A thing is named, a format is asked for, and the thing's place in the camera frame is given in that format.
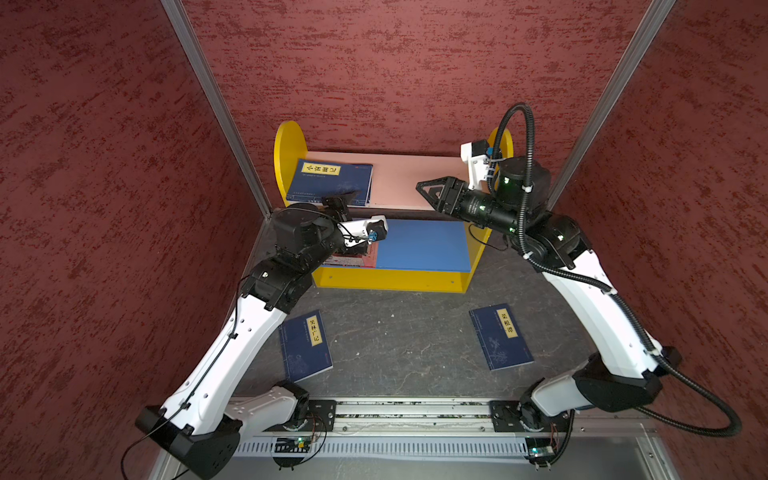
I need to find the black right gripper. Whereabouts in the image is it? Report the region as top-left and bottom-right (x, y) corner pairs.
(419, 175), (526, 235)

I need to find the blue book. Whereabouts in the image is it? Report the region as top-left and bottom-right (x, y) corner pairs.
(286, 159), (373, 207)
(279, 310), (333, 383)
(469, 303), (534, 371)

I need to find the red Hamlet picture book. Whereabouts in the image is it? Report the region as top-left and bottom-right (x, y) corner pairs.
(323, 243), (378, 268)

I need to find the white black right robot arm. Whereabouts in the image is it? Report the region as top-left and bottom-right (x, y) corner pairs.
(416, 157), (680, 432)

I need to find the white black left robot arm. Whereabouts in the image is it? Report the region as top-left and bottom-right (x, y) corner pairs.
(136, 197), (388, 479)

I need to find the yellow pink blue bookshelf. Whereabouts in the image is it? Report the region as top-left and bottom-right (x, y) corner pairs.
(274, 121), (491, 293)

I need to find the left controller circuit board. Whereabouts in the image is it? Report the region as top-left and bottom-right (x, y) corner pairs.
(273, 437), (313, 456)

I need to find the controller circuit board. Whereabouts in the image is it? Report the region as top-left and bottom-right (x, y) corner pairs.
(273, 437), (313, 456)
(525, 438), (556, 462)

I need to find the left aluminium corner profile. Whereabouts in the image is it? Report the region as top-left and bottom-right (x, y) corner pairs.
(161, 0), (272, 220)

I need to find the aluminium corner profile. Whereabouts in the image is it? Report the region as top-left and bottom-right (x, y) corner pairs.
(547, 0), (676, 210)
(161, 0), (272, 220)

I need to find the right controller circuit board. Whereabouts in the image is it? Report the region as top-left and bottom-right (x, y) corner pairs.
(525, 438), (556, 462)

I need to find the right aluminium corner profile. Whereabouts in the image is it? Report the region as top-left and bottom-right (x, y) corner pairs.
(547, 0), (676, 210)

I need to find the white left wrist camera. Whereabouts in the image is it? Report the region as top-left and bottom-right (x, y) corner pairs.
(338, 215), (388, 248)

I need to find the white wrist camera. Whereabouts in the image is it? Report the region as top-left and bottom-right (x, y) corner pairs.
(460, 140), (494, 190)
(338, 215), (388, 248)

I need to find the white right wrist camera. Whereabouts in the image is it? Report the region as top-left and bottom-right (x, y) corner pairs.
(460, 140), (494, 190)

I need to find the black corrugated cable conduit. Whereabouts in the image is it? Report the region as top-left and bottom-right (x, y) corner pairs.
(485, 102), (743, 438)

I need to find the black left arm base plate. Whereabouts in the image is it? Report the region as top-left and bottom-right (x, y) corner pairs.
(293, 399), (338, 433)

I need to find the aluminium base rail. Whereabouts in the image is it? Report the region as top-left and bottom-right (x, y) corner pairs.
(311, 397), (657, 437)

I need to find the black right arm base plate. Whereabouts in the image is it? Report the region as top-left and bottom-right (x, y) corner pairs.
(489, 400), (572, 433)

